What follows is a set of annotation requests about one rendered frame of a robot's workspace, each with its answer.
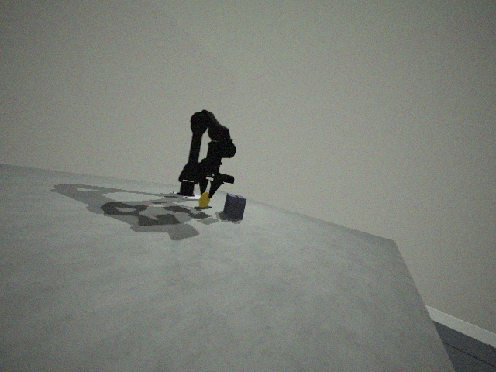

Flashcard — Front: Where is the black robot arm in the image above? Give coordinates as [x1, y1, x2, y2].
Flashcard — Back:
[177, 109, 236, 197]

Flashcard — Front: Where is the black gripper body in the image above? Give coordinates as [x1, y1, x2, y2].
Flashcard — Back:
[187, 156, 234, 184]

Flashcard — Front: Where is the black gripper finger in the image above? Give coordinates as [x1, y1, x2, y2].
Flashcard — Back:
[195, 177, 209, 195]
[208, 180, 224, 198]

